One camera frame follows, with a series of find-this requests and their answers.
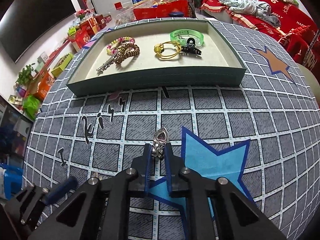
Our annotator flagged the green tray with beige lining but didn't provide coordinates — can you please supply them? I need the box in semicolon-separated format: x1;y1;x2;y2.
67;18;246;96

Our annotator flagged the yellow bead hair tie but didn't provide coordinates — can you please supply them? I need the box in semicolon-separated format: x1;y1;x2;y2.
153;41;183;61

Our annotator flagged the black claw hair clip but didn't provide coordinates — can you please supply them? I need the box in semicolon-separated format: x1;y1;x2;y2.
181;37;202;56

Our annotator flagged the green translucent bangle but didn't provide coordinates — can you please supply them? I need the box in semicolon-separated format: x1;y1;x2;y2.
170;29;204;47

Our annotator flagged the brown braided hair tie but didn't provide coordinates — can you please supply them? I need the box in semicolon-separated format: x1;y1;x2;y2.
114;42;141;66

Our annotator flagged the grey checked star tablecloth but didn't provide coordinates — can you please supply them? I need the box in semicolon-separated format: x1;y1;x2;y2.
22;20;319;239

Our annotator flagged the blue lidded jar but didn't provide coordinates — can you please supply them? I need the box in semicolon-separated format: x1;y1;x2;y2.
169;11;184;18

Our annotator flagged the green yellow gift box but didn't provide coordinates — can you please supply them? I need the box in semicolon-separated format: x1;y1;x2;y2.
51;53;73;78

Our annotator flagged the pink yellow spiral hair tie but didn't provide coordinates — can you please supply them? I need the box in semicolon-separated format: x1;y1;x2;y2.
106;36;136;56

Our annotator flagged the orange snack box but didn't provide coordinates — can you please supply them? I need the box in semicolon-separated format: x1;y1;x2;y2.
33;72;55;102

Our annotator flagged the red gift box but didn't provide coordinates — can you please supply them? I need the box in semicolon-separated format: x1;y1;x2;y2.
68;27;94;51

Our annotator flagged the potted green plant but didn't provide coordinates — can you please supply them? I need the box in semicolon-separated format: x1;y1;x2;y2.
16;63;35;86

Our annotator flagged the silver hair pin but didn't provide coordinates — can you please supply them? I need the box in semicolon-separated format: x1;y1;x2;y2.
96;52;118;75

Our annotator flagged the light blue crumpled clothing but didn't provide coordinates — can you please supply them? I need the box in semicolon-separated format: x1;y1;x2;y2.
219;0;281;28

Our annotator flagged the red covered sofa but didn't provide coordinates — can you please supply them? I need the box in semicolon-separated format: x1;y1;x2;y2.
194;0;319;79

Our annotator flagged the black television screen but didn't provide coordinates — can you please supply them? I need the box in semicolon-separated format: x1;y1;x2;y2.
1;0;75;62

